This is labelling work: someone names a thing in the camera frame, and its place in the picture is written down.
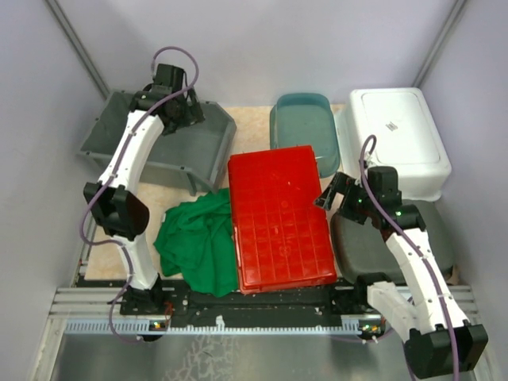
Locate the grey plastic tub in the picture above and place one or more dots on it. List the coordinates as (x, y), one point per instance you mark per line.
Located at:
(360, 249)

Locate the aluminium front rail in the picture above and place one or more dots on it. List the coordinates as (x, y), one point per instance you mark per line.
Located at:
(89, 310)

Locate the green cloth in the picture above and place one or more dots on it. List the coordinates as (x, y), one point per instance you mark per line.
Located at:
(195, 240)

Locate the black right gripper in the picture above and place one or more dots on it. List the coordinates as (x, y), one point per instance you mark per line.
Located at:
(341, 183)

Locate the grey plastic bin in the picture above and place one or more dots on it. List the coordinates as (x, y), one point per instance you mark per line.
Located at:
(193, 158)

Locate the red plastic crate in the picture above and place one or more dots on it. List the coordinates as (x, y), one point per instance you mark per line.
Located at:
(281, 238)

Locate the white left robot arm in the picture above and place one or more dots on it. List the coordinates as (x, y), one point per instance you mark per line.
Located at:
(112, 200)

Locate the large white plastic container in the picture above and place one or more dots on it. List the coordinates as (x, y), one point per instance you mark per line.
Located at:
(406, 139)

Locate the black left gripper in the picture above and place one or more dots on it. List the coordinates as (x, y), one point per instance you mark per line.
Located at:
(194, 115)

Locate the grey aluminium frame post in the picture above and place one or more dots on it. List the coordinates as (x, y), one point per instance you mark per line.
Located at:
(432, 56)

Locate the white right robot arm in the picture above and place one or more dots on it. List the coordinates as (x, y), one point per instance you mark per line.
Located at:
(437, 336)

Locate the left aluminium frame post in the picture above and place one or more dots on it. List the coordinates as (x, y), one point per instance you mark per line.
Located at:
(64, 23)

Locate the teal translucent plastic tub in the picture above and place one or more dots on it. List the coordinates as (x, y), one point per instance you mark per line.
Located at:
(299, 119)

